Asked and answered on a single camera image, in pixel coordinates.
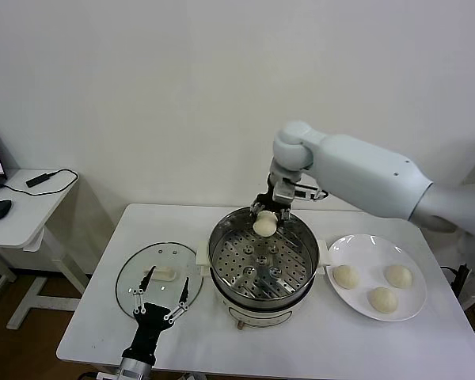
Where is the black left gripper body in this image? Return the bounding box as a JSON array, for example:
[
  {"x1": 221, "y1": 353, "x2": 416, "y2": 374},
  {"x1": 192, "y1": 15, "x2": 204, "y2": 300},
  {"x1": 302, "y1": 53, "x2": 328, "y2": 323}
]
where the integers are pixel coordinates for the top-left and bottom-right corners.
[{"x1": 121, "y1": 302, "x2": 176, "y2": 364}]

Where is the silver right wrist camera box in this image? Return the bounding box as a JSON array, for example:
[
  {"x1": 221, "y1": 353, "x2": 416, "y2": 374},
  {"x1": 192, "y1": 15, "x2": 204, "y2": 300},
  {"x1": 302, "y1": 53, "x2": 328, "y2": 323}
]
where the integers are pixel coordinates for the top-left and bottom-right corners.
[{"x1": 272, "y1": 178, "x2": 302, "y2": 203}]

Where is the white round plate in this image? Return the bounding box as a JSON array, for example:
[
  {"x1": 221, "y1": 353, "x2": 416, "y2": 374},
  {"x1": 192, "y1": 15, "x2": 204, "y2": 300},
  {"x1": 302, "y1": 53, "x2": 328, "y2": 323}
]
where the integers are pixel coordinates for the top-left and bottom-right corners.
[{"x1": 325, "y1": 234, "x2": 428, "y2": 322}]

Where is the steel steamer pot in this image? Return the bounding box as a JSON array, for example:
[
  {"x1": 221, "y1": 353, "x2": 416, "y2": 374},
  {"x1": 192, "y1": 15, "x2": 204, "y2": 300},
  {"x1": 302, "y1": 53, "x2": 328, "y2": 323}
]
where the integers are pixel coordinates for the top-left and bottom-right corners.
[{"x1": 196, "y1": 239, "x2": 329, "y2": 331}]

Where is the white steamed baozi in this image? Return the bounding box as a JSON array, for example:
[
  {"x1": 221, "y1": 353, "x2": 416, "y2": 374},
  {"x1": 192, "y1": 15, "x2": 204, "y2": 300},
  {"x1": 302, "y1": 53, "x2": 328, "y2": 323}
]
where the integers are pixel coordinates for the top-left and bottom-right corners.
[
  {"x1": 382, "y1": 264, "x2": 415, "y2": 289},
  {"x1": 253, "y1": 211, "x2": 279, "y2": 238},
  {"x1": 367, "y1": 287, "x2": 399, "y2": 314},
  {"x1": 332, "y1": 264, "x2": 360, "y2": 290}
]

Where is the white metal frame stand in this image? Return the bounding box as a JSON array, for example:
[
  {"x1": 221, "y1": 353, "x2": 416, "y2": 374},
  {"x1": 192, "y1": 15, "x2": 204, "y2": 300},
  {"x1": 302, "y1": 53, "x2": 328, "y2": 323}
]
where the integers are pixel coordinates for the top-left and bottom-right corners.
[{"x1": 457, "y1": 276, "x2": 475, "y2": 329}]

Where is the black adapter cable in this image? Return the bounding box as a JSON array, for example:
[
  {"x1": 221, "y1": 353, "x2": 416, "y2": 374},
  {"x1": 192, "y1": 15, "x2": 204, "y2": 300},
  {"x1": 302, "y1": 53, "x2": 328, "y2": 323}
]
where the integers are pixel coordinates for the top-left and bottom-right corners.
[{"x1": 0, "y1": 169, "x2": 80, "y2": 196}]

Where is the stainless steel steamer basket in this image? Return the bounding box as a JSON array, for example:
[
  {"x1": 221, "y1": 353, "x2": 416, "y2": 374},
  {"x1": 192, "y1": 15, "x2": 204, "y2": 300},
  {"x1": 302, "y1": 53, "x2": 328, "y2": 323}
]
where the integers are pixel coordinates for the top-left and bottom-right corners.
[{"x1": 207, "y1": 206, "x2": 320, "y2": 308}]

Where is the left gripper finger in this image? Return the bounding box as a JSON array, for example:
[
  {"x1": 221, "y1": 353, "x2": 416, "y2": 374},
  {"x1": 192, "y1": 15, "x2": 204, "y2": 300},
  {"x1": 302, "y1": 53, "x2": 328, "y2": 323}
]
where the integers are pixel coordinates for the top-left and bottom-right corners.
[
  {"x1": 131, "y1": 264, "x2": 158, "y2": 315},
  {"x1": 161, "y1": 275, "x2": 192, "y2": 325}
]

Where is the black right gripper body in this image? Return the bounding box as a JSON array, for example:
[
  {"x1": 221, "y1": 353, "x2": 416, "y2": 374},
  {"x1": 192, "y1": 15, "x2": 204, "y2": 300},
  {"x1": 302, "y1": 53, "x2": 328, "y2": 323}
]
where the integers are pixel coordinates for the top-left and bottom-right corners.
[{"x1": 258, "y1": 173, "x2": 292, "y2": 214}]

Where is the glass lid with white handle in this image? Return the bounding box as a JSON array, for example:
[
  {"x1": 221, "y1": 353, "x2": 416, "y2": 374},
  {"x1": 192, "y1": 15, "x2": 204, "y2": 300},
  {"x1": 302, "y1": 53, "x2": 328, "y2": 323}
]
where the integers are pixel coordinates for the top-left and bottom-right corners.
[{"x1": 116, "y1": 241, "x2": 204, "y2": 321}]

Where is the white side desk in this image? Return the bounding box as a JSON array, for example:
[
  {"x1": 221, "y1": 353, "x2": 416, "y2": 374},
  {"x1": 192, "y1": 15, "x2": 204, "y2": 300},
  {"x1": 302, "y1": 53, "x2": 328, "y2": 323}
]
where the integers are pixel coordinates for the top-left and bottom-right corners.
[{"x1": 0, "y1": 169, "x2": 90, "y2": 332}]

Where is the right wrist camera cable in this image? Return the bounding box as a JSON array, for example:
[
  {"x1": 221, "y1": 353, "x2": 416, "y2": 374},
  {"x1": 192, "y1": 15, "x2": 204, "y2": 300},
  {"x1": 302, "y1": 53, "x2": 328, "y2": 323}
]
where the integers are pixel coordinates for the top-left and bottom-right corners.
[{"x1": 291, "y1": 180, "x2": 330, "y2": 202}]

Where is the black rectangular adapter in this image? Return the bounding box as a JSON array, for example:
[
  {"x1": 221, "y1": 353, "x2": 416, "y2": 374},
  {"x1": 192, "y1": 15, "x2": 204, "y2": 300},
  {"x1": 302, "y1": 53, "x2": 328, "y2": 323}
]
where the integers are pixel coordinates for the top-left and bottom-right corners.
[{"x1": 26, "y1": 173, "x2": 51, "y2": 188}]

